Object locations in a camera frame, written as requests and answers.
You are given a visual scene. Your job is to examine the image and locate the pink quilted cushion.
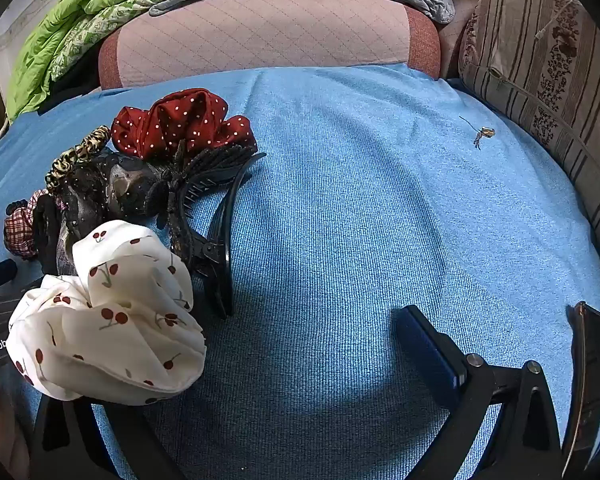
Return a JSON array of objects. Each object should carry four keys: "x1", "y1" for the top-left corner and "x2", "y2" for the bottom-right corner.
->
[{"x1": 98, "y1": 0, "x2": 442, "y2": 90}]

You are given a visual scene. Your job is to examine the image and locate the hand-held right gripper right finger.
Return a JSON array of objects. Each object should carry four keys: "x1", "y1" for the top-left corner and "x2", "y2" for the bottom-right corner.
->
[{"x1": 392, "y1": 304, "x2": 564, "y2": 480}]

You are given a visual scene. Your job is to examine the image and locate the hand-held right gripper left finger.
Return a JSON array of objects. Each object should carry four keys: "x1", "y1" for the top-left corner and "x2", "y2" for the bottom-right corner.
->
[{"x1": 30, "y1": 396, "x2": 131, "y2": 480}]

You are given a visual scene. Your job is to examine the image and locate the white cherry print scrunchie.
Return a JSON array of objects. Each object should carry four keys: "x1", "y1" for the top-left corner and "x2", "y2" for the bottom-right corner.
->
[{"x1": 7, "y1": 220, "x2": 207, "y2": 407}]

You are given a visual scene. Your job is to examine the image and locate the green quilt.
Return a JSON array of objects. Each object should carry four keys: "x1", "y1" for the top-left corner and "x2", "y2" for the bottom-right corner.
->
[{"x1": 5, "y1": 0, "x2": 206, "y2": 124}]

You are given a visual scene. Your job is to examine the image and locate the dark sheer organza scrunchie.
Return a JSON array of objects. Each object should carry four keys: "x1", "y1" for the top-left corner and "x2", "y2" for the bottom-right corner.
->
[{"x1": 55, "y1": 150, "x2": 172, "y2": 277}]

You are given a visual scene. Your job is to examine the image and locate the black claw hair clip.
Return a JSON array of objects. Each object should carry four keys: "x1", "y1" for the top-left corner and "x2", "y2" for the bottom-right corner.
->
[{"x1": 161, "y1": 141, "x2": 259, "y2": 267}]

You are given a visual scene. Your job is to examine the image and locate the blue blanket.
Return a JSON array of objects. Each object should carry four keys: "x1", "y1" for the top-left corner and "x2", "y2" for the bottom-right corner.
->
[{"x1": 0, "y1": 62, "x2": 600, "y2": 480}]

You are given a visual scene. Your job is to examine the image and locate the red polka dot scrunchie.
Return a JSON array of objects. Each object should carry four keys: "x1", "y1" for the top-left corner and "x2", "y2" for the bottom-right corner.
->
[{"x1": 111, "y1": 88, "x2": 259, "y2": 161}]

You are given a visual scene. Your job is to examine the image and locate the long black hair clip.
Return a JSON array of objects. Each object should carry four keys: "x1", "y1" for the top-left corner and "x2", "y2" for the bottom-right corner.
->
[{"x1": 195, "y1": 152, "x2": 267, "y2": 320}]

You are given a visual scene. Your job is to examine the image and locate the person's left hand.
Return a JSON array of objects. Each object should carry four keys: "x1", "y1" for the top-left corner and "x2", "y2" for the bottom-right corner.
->
[{"x1": 0, "y1": 391, "x2": 32, "y2": 480}]

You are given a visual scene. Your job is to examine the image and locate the striped floral pillow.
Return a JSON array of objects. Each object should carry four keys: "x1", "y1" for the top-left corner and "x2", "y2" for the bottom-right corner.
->
[{"x1": 457, "y1": 0, "x2": 600, "y2": 281}]

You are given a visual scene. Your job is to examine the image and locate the red plaid scrunchie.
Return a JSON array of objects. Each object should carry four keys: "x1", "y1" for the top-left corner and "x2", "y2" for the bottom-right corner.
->
[{"x1": 2, "y1": 202, "x2": 44, "y2": 262}]

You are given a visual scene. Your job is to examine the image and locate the black scrunchie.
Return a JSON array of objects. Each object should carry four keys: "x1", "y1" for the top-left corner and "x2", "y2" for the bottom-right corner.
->
[{"x1": 32, "y1": 193, "x2": 64, "y2": 276}]

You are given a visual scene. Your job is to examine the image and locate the black glossy bar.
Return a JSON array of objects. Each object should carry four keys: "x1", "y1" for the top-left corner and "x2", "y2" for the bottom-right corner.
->
[{"x1": 561, "y1": 301, "x2": 600, "y2": 480}]

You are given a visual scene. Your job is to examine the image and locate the gold ring hair tie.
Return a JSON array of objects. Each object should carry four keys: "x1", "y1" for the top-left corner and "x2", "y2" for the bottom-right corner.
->
[{"x1": 46, "y1": 127, "x2": 112, "y2": 194}]

